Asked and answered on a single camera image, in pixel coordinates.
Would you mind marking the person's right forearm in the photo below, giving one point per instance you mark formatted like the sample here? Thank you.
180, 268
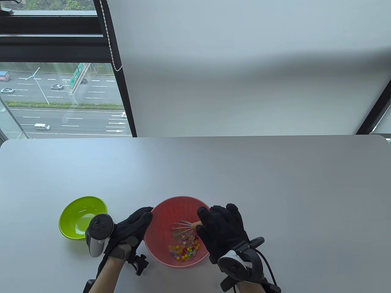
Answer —
250, 288

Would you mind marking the person's left forearm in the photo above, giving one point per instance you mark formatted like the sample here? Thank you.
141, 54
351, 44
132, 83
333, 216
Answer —
107, 274

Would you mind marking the person's left hand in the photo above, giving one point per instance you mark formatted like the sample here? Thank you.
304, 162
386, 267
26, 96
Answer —
131, 227

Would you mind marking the left black and white controller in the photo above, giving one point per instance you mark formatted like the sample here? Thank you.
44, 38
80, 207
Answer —
99, 226

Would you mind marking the black slanted window post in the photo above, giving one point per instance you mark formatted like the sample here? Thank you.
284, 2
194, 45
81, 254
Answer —
375, 113

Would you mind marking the white roller blind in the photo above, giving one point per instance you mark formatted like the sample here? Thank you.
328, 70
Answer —
244, 76

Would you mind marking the green plastic bowl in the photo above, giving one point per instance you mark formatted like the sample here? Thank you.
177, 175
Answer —
79, 210

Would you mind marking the right black and white controller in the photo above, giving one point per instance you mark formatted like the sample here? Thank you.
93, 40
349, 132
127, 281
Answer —
235, 265

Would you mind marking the pink salad bowl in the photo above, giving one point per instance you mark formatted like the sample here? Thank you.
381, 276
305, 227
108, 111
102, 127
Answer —
171, 213

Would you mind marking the black and white controller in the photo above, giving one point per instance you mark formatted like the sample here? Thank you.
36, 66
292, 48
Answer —
235, 265
99, 226

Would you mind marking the pile of colourful plastic decorations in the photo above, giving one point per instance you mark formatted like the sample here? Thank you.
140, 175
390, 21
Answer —
184, 251

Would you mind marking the green highway sign gantry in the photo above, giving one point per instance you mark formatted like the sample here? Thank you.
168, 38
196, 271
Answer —
74, 76

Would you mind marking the black window frame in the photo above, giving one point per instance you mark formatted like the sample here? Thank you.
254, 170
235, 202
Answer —
55, 45

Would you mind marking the person's right hand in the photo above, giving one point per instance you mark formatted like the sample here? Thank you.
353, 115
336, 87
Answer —
223, 232

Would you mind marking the black left wrist clamp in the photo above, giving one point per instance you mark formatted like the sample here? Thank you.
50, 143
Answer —
141, 264

